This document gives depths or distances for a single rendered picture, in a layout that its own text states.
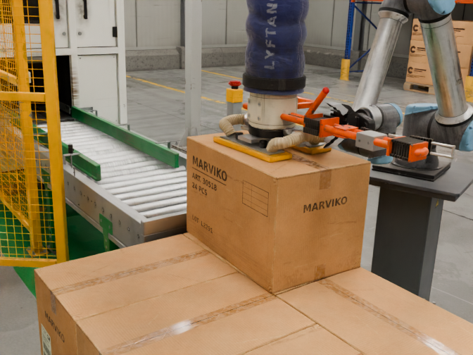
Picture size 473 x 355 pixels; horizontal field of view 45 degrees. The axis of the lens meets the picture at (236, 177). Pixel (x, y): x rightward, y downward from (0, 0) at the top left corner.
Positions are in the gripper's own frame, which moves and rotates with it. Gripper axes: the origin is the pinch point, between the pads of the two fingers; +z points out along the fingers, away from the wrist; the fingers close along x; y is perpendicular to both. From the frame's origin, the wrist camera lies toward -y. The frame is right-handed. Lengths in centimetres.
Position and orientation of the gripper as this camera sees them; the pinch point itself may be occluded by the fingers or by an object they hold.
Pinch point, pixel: (326, 126)
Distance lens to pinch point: 189.1
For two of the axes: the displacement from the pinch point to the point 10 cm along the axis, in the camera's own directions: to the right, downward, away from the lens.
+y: -5.9, -2.6, 7.6
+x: 0.3, -9.5, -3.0
